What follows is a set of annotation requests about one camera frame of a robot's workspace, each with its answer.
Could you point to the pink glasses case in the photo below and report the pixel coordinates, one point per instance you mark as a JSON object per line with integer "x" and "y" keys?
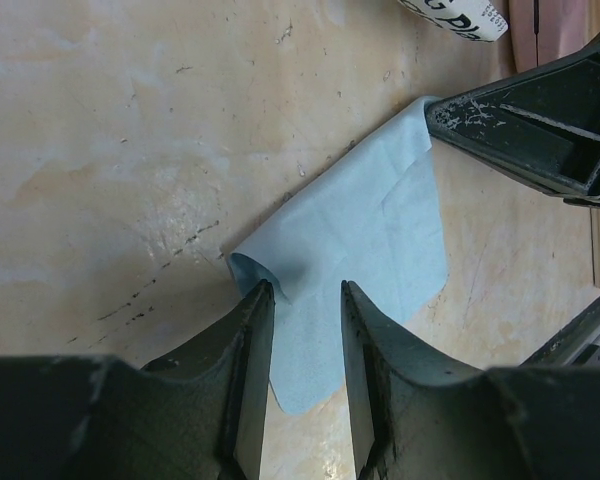
{"x": 543, "y": 31}

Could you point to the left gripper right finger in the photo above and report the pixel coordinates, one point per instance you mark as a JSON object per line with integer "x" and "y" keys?
{"x": 415, "y": 412}

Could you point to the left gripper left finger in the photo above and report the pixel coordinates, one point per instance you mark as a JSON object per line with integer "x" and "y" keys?
{"x": 212, "y": 393}

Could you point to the newspaper print glasses case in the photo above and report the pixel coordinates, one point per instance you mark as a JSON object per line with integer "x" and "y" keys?
{"x": 474, "y": 20}

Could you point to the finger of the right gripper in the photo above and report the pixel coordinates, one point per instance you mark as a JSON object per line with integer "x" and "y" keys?
{"x": 540, "y": 128}

